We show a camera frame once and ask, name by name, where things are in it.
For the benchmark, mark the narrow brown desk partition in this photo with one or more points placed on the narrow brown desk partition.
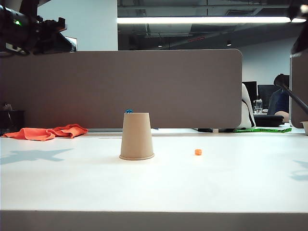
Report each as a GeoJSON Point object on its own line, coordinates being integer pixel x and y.
{"type": "Point", "coordinates": [299, 96]}

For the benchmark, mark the wide brown desk partition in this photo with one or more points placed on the wide brown desk partition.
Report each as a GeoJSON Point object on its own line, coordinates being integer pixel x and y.
{"type": "Point", "coordinates": [144, 81]}

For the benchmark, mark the long ceiling light strip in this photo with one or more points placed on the long ceiling light strip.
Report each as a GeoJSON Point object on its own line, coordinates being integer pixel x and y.
{"type": "Point", "coordinates": [192, 20]}

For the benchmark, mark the blue translucent die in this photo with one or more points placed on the blue translucent die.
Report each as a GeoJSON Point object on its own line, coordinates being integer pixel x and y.
{"type": "Point", "coordinates": [129, 111]}

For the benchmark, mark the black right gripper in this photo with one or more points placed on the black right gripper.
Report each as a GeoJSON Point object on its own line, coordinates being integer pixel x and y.
{"type": "Point", "coordinates": [300, 44]}

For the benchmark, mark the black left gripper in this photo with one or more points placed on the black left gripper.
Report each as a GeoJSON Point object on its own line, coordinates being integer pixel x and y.
{"type": "Point", "coordinates": [53, 36]}

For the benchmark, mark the orange die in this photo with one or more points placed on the orange die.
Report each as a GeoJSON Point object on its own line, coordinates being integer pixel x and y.
{"type": "Point", "coordinates": [198, 152]}

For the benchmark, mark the computer monitor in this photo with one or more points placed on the computer monitor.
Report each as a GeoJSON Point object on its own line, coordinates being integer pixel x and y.
{"type": "Point", "coordinates": [264, 93]}

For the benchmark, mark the black zippered case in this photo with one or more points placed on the black zippered case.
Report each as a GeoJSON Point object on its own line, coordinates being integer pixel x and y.
{"type": "Point", "coordinates": [269, 120]}

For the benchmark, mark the seated person in background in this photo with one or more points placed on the seated person in background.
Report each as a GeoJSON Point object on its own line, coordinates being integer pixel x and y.
{"type": "Point", "coordinates": [276, 103]}

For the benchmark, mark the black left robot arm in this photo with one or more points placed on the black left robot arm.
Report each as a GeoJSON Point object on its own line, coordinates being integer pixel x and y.
{"type": "Point", "coordinates": [16, 26]}

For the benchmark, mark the small beige paper bowl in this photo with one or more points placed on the small beige paper bowl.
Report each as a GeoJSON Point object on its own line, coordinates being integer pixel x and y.
{"type": "Point", "coordinates": [305, 127]}

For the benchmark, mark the green tape strip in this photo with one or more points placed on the green tape strip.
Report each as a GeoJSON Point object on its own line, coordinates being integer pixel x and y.
{"type": "Point", "coordinates": [262, 130]}

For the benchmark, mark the clear water bottle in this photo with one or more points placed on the clear water bottle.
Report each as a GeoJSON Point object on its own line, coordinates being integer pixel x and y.
{"type": "Point", "coordinates": [258, 107]}

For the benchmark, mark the silver wall outlet plate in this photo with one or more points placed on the silver wall outlet plate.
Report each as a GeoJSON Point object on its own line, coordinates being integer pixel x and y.
{"type": "Point", "coordinates": [73, 39]}

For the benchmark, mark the white partition foot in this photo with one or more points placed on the white partition foot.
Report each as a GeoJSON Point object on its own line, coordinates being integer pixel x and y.
{"type": "Point", "coordinates": [215, 130]}

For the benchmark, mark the brown paper cup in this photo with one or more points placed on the brown paper cup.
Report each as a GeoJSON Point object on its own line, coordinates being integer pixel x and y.
{"type": "Point", "coordinates": [137, 137]}

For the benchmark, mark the orange cloth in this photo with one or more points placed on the orange cloth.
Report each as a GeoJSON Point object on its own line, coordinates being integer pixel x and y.
{"type": "Point", "coordinates": [36, 133]}

